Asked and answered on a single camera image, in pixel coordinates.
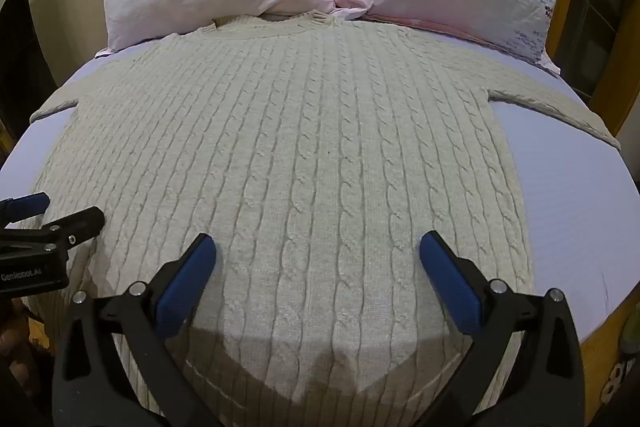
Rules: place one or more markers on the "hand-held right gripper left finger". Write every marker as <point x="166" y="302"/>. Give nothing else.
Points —
<point x="182" y="284"/>

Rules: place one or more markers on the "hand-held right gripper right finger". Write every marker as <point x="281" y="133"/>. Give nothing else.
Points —
<point x="452" y="284"/>

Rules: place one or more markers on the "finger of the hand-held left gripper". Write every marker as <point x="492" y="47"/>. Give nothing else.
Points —
<point x="82" y="224"/>
<point x="25" y="206"/>

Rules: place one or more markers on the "yellow wooden bed frame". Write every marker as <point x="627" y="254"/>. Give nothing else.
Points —
<point x="590" y="7"/>

